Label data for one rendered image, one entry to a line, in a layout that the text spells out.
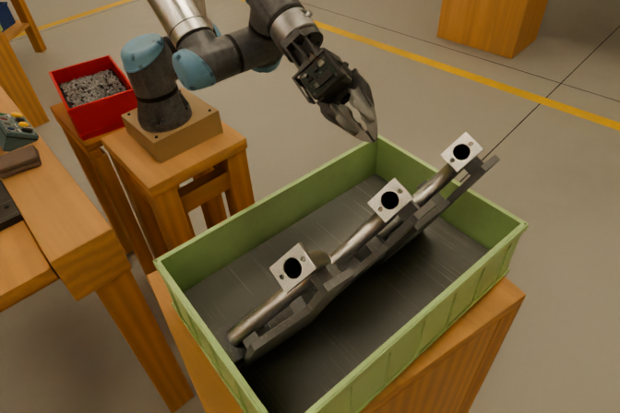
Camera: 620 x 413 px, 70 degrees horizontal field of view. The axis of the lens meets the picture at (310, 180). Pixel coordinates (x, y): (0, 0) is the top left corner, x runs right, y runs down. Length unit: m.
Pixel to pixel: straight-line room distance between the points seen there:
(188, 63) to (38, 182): 0.64
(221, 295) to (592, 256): 1.81
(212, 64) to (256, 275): 0.44
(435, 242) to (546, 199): 1.57
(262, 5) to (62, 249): 0.67
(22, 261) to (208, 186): 0.52
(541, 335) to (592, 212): 0.81
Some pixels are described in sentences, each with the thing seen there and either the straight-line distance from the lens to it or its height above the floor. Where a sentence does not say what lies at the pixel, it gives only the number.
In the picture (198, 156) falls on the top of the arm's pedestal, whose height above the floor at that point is 0.85.
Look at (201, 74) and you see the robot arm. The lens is 0.82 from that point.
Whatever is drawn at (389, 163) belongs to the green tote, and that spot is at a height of 0.90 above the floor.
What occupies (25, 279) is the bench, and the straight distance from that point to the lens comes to 1.12.
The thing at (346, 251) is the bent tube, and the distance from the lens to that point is 0.80.
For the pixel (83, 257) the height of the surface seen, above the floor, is 0.86.
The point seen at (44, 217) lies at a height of 0.90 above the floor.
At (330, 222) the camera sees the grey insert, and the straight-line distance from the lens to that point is 1.06.
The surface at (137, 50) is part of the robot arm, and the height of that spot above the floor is 1.15.
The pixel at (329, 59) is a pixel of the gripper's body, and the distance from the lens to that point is 0.70.
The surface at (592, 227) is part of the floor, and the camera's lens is 2.52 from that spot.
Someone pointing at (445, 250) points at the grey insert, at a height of 0.85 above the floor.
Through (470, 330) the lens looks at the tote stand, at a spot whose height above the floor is 0.79.
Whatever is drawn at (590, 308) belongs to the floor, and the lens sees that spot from 2.19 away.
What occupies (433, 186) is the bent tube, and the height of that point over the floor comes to 1.04.
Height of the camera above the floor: 1.63
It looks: 42 degrees down
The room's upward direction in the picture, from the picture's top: 3 degrees counter-clockwise
